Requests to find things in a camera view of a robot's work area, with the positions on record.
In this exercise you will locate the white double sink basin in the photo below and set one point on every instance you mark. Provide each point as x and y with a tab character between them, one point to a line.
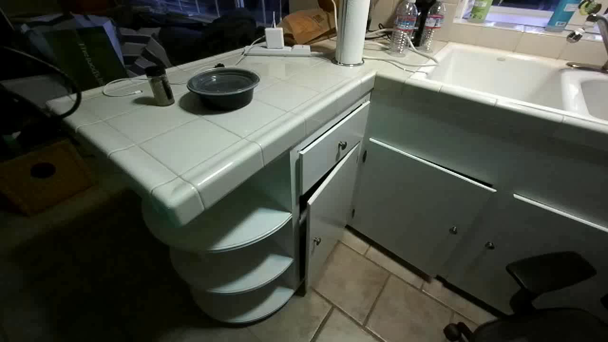
495	77

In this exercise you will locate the clear plastic water bottle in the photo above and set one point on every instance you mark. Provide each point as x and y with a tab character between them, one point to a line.
404	26
436	22

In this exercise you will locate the narrow white cabinet door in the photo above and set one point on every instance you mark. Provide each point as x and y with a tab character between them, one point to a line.
330	216

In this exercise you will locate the white rounded shelf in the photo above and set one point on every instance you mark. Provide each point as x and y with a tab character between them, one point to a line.
241	229
248	273
254	307

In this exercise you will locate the white paper towel roll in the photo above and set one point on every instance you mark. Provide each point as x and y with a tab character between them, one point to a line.
353	31

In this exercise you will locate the black round lunchbox bowl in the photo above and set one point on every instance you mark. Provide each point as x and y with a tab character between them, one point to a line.
222	100

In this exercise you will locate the white cabinet drawer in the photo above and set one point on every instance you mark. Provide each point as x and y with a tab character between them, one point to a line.
324	155

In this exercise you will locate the green dish soap bottle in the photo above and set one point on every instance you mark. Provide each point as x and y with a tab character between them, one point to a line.
482	8

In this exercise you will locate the white power adapter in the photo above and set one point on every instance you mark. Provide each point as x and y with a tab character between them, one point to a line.
275	37

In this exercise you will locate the chrome sink faucet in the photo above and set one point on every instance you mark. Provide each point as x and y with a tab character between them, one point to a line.
602	31

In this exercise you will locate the cardboard box with round hole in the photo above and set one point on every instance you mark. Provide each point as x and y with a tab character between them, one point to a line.
60	183

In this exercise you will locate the dark green book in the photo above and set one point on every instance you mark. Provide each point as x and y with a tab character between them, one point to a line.
83	58

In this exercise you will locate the black office chair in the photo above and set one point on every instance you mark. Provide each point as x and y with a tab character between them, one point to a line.
552	269

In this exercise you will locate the small spice shaker jar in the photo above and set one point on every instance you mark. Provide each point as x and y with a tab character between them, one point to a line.
163	88

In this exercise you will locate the wide white cabinet door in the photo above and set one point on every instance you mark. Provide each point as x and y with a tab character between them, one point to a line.
412	202
545	235

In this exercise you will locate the clear round disc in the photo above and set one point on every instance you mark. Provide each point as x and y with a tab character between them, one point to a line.
121	88

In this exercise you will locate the blue bottle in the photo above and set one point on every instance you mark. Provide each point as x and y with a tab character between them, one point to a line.
564	12

